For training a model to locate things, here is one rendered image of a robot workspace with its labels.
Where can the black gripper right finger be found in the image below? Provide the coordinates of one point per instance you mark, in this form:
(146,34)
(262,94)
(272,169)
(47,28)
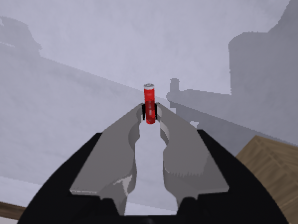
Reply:
(196,165)

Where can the light brown wooden chest of drawers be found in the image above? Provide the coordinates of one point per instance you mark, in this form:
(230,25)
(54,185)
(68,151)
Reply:
(286,155)

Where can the red aaa battery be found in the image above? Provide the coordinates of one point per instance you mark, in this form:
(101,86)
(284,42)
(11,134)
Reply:
(149,94)

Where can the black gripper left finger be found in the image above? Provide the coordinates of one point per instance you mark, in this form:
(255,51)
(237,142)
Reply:
(104,167)

